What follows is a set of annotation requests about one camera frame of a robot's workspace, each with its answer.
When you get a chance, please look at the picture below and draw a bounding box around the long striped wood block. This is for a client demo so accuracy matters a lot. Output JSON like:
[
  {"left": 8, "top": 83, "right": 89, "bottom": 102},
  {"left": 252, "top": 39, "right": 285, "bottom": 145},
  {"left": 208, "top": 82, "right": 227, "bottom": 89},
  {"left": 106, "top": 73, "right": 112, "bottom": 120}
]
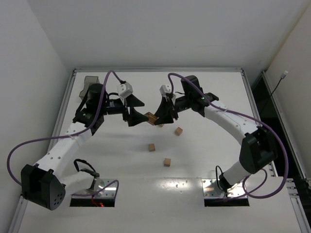
[{"left": 144, "top": 112, "right": 158, "bottom": 126}]

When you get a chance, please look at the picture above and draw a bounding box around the grey translucent plastic bin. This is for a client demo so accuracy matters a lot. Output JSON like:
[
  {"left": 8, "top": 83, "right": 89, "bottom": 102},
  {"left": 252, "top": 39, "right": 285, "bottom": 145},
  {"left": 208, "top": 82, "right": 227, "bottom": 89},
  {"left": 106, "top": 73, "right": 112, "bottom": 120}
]
[{"left": 79, "top": 76, "right": 100, "bottom": 99}]

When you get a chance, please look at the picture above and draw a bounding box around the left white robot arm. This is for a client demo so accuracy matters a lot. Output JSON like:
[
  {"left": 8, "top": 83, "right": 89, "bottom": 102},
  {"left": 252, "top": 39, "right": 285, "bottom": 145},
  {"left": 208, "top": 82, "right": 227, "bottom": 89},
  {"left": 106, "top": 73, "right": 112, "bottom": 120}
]
[{"left": 21, "top": 82, "right": 148, "bottom": 211}]

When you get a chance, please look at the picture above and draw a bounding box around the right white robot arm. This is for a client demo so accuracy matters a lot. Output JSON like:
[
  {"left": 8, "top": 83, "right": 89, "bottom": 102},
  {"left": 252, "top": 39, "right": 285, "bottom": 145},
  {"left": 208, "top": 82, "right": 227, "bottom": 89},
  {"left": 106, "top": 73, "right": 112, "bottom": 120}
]
[{"left": 155, "top": 75, "right": 277, "bottom": 191}]

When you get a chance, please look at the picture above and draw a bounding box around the small wood cube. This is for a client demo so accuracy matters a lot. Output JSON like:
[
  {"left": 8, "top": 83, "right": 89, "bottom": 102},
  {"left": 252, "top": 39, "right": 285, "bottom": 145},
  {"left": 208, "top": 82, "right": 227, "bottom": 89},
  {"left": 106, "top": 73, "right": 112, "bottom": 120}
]
[
  {"left": 174, "top": 127, "right": 183, "bottom": 136},
  {"left": 163, "top": 158, "right": 171, "bottom": 167},
  {"left": 148, "top": 143, "right": 156, "bottom": 152}
]

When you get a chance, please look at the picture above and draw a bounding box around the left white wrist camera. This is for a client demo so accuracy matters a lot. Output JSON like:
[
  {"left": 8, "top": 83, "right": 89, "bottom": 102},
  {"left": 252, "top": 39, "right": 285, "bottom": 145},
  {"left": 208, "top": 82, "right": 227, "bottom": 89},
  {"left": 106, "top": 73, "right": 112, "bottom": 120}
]
[{"left": 117, "top": 82, "right": 133, "bottom": 99}]

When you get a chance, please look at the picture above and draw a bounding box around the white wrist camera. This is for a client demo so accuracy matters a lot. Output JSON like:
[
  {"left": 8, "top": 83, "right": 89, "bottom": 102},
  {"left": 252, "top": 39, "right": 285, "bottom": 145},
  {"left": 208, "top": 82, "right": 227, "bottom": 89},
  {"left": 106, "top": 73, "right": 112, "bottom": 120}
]
[
  {"left": 159, "top": 85, "right": 171, "bottom": 98},
  {"left": 117, "top": 82, "right": 133, "bottom": 99}
]

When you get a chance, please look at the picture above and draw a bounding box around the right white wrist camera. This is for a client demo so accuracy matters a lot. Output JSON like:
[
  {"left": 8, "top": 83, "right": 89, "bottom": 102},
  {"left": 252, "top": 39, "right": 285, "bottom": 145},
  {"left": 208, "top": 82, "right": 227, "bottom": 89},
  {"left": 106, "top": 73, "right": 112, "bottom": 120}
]
[{"left": 159, "top": 85, "right": 171, "bottom": 98}]

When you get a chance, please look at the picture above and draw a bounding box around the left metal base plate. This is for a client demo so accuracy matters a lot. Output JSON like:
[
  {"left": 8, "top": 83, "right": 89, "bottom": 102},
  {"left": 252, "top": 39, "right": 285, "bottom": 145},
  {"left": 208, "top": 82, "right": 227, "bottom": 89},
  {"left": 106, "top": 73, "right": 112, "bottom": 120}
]
[{"left": 72, "top": 179, "right": 120, "bottom": 199}]

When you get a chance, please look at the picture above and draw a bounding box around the metal base plate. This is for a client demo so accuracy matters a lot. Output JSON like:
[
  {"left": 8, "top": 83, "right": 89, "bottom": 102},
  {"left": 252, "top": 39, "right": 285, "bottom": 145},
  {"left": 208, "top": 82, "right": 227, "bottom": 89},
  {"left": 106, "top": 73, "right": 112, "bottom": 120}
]
[
  {"left": 201, "top": 179, "right": 247, "bottom": 200},
  {"left": 72, "top": 179, "right": 120, "bottom": 199}
]

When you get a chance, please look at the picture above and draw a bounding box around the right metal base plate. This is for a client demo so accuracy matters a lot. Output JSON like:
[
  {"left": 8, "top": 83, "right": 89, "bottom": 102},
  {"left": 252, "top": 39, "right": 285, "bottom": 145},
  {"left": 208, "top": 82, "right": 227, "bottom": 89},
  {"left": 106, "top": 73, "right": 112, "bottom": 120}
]
[{"left": 201, "top": 179, "right": 247, "bottom": 200}]

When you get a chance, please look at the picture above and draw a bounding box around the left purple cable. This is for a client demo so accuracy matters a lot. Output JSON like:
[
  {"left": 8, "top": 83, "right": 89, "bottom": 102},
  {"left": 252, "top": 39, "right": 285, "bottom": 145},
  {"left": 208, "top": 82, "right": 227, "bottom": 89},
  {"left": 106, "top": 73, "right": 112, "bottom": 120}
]
[{"left": 6, "top": 70, "right": 127, "bottom": 197}]

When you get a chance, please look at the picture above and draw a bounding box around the black wall cable with plug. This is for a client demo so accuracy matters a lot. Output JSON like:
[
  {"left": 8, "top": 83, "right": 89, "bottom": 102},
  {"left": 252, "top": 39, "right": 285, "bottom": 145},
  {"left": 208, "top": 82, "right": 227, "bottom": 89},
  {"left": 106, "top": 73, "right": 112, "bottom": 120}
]
[{"left": 263, "top": 70, "right": 289, "bottom": 102}]

